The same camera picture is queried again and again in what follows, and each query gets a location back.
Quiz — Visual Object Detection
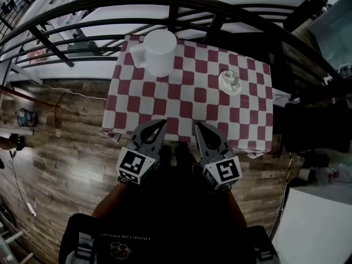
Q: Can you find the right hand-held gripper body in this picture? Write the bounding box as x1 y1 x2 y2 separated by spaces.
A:
198 149 243 191

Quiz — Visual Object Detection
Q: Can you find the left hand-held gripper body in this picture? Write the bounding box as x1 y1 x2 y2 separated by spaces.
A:
115 136 161 185

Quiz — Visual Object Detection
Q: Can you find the white kettle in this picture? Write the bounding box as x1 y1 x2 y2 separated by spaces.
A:
129 29 178 78

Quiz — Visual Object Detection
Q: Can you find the person's left forearm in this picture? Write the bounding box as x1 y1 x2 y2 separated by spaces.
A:
92 180 133 220

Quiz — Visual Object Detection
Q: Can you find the person's right forearm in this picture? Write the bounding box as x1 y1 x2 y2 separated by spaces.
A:
219 187 248 228

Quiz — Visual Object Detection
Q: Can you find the red white checkered tablecloth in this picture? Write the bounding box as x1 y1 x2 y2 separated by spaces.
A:
101 34 274 160

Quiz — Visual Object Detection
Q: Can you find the white round plate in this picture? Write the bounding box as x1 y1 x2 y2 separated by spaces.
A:
217 69 244 96

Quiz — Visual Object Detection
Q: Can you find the person's black clothing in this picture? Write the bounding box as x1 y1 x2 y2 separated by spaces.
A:
58 144 282 264

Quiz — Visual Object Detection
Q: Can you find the black chair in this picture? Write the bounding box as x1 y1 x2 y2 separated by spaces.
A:
282 100 352 154

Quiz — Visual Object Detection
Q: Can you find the white box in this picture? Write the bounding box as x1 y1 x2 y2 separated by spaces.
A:
271 187 352 264

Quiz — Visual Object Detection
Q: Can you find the black mesh basket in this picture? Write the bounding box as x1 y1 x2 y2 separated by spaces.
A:
16 108 40 128

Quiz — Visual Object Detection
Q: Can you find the glass tank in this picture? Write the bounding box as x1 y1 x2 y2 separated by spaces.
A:
307 0 352 72

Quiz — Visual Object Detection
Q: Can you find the yellow black cable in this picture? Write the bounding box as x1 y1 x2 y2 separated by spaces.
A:
278 152 293 232

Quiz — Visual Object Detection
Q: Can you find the thin white cable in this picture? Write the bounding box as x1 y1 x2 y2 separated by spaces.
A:
41 82 108 101

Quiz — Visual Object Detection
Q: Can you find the white cable with switch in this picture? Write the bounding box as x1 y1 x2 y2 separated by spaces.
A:
7 150 38 217

